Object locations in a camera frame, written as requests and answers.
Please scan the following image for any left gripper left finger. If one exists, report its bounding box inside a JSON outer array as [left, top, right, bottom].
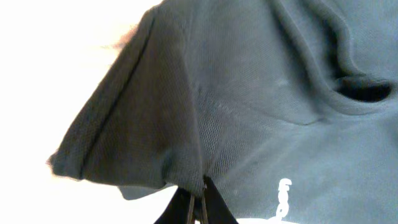
[[154, 187, 195, 224]]

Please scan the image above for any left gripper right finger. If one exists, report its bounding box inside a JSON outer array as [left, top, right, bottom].
[[200, 176, 238, 224]]

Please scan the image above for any black polo shirt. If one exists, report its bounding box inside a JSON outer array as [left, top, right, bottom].
[[49, 0, 397, 223]]

